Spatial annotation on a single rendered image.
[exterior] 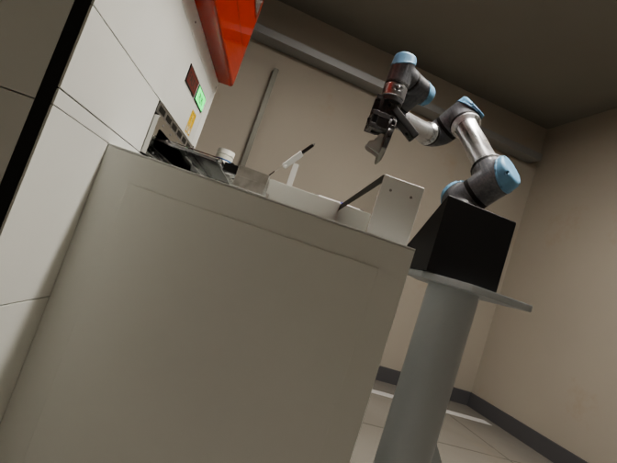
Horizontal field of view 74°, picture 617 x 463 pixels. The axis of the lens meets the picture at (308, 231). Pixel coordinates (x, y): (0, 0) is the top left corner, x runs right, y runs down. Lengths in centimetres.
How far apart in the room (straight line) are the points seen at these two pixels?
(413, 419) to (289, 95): 277
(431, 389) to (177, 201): 91
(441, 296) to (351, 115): 253
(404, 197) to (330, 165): 261
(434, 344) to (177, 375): 78
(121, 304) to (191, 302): 13
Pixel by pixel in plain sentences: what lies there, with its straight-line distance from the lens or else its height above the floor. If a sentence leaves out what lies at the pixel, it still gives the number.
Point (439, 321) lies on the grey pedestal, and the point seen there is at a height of 69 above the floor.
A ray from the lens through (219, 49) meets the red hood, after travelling 129.
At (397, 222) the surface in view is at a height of 87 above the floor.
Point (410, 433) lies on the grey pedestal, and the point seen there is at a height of 36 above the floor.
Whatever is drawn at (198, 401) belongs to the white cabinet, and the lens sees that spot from 85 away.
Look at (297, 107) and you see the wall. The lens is 354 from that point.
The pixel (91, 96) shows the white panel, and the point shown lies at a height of 87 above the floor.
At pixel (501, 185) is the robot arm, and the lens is 147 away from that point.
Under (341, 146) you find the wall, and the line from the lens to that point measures 356.
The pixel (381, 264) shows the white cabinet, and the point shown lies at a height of 77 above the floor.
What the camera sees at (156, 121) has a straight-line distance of 104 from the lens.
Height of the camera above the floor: 72
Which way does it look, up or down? 5 degrees up
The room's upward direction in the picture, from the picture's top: 19 degrees clockwise
